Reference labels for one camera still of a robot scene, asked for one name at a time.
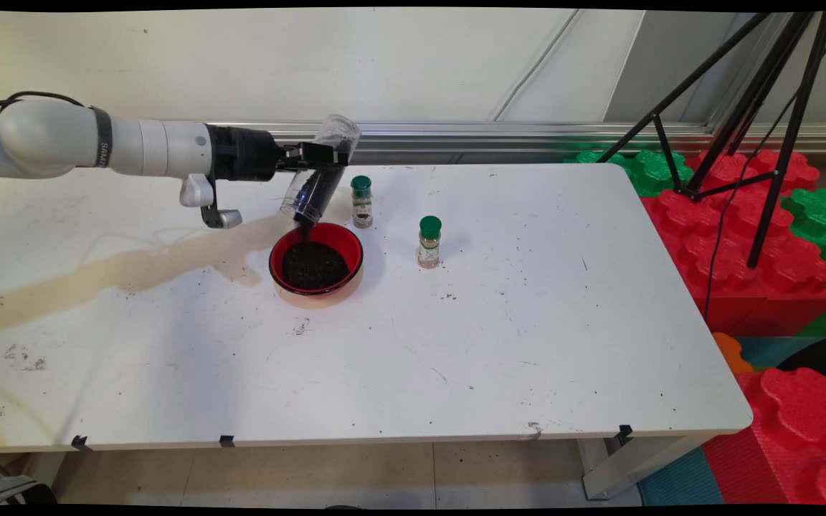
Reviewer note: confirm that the white table leg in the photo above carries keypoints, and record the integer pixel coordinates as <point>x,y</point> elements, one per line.
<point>635,466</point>

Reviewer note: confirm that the red bowl with black seeds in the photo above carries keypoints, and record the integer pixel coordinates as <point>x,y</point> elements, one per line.
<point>312,265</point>

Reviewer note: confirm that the black tripod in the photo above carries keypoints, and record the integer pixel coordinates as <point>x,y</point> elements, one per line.
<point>779,168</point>

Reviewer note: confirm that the green-capped spice bottle pale contents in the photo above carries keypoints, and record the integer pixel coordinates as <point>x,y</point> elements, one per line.
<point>429,247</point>

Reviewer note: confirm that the green foam block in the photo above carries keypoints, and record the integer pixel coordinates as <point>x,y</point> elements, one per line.
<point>818,208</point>

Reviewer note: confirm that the green-capped spice bottle dark contents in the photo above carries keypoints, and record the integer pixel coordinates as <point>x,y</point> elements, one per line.
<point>362,208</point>

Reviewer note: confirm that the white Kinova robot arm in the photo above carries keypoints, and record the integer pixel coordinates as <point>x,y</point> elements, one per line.
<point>47,140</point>

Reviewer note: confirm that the teal foam floor mat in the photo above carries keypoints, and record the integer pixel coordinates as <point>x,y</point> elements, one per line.
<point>678,480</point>

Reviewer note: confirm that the grey black fabric bag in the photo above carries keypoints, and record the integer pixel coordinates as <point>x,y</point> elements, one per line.
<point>15,493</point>

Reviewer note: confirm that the clear plastic jar black seeds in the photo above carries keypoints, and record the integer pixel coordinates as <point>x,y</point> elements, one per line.
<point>312,197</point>

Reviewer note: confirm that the black table edge clip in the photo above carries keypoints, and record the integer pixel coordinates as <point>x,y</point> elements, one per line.
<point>227,441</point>
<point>81,442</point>
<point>624,433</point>

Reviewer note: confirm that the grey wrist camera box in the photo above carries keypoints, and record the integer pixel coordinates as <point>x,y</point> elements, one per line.
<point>198,192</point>

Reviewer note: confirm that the orange foam piece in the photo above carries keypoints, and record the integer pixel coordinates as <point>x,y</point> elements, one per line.
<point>732,355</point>

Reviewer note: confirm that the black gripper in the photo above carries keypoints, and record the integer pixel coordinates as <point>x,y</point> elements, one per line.
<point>241,154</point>

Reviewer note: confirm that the green cloth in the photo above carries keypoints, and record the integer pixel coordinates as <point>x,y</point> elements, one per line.
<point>653,172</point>

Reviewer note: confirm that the aluminium wall rail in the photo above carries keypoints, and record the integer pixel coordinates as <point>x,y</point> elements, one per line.
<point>492,140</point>

